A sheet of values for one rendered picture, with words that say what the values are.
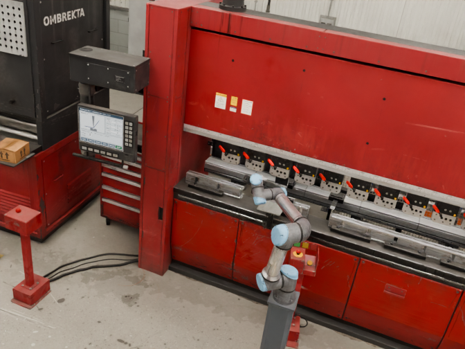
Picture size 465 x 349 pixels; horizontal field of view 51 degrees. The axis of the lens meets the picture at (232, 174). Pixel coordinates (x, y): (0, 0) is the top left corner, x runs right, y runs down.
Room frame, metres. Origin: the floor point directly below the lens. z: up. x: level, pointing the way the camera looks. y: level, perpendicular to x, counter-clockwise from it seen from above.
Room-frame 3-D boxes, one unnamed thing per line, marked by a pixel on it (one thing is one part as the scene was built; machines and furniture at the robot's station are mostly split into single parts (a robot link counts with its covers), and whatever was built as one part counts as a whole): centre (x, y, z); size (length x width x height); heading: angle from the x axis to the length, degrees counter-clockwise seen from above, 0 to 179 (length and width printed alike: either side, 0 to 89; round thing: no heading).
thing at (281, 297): (2.45, -0.43, 0.82); 0.15 x 0.15 x 0.10
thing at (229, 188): (3.53, 0.14, 0.92); 0.50 x 0.06 x 0.10; 72
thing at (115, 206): (4.16, 0.93, 0.50); 0.50 x 0.50 x 1.00; 72
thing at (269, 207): (3.22, -0.34, 1.00); 0.26 x 0.18 x 0.01; 162
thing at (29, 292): (2.95, 1.49, 0.41); 0.25 x 0.20 x 0.83; 162
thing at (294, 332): (2.90, -0.59, 0.06); 0.25 x 0.20 x 0.12; 175
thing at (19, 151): (3.44, 1.80, 1.04); 0.30 x 0.26 x 0.12; 76
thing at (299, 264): (2.93, -0.60, 0.75); 0.20 x 0.16 x 0.18; 85
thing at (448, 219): (2.99, -1.50, 1.26); 0.15 x 0.09 x 0.17; 72
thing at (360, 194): (3.18, -0.93, 1.26); 0.15 x 0.09 x 0.17; 72
